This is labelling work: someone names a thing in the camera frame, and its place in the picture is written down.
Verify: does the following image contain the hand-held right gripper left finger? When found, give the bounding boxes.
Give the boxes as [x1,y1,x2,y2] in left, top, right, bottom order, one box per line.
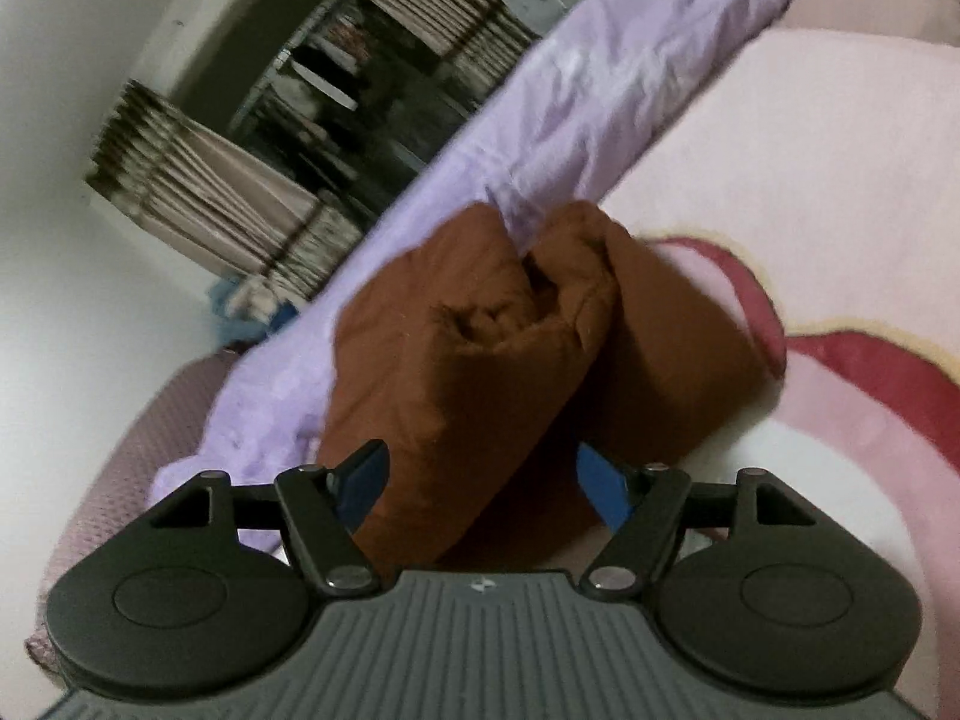
[150,439,389,595]

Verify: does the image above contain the mauve quilted headboard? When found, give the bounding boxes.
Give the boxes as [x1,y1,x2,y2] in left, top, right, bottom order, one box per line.
[25,352,252,665]

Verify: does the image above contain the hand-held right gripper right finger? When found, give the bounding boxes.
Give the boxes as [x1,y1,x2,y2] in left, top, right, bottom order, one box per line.
[576,442,797,595]

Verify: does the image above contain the brown jacket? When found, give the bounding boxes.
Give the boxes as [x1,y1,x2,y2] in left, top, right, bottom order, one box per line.
[316,197,790,572]

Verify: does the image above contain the blue clothes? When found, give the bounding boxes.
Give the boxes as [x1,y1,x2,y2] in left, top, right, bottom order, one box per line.
[208,276,302,350]

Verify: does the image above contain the purple quilt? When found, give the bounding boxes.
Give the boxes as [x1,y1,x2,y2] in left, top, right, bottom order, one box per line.
[148,0,835,557]

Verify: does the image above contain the dark window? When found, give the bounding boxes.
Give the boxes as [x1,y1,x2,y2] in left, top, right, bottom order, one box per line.
[229,0,485,192]

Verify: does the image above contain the pink printed blanket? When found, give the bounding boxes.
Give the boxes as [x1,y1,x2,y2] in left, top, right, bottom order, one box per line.
[517,0,960,691]

